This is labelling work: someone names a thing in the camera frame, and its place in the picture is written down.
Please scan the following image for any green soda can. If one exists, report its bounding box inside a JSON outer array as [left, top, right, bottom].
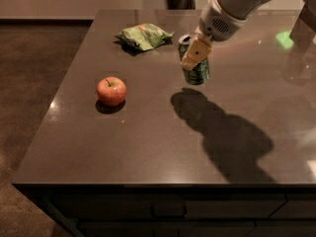
[[178, 34, 209, 85]]

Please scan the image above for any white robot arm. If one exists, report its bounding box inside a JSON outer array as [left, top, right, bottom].
[[181, 0, 316, 70]]

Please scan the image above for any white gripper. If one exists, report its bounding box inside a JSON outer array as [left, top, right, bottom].
[[181, 0, 247, 70]]

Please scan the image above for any dark counter cabinet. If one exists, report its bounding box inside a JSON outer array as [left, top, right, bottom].
[[14, 183, 316, 237]]

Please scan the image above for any green chip bag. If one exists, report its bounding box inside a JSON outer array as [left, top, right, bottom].
[[116, 23, 174, 51]]

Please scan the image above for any red apple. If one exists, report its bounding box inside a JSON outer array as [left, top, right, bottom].
[[96, 77, 126, 107]]

